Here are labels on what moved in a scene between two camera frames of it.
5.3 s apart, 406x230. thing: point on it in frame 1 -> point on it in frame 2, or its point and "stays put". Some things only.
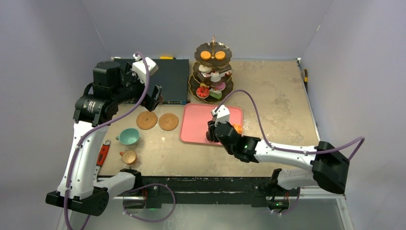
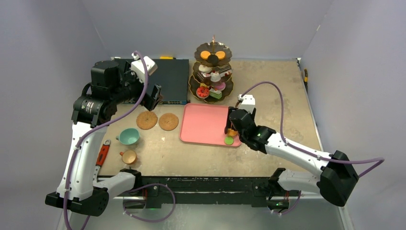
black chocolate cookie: [208, 136] -> [212, 60]
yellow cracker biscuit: [205, 55] stays put
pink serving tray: [194, 120] stays put
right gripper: [214, 131] -> [234, 119]
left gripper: [150, 101] stays put
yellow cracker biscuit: [219, 55] stays put
